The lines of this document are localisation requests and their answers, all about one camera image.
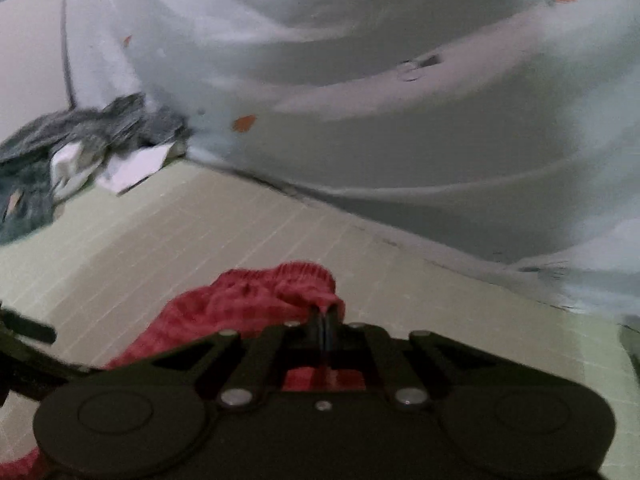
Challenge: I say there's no light blue printed bedsheet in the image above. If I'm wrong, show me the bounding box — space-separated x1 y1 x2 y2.
65 0 639 316

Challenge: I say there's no dark blue plaid cloth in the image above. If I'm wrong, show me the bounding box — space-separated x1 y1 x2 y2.
1 93 191 245

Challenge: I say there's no white folded cloth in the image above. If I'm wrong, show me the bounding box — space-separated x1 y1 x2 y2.
50 141 186 205

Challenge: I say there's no green grid cutting mat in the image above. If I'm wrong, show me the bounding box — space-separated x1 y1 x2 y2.
1 162 639 479

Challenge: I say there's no red checked cloth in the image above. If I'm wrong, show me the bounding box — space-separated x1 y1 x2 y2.
1 261 364 479

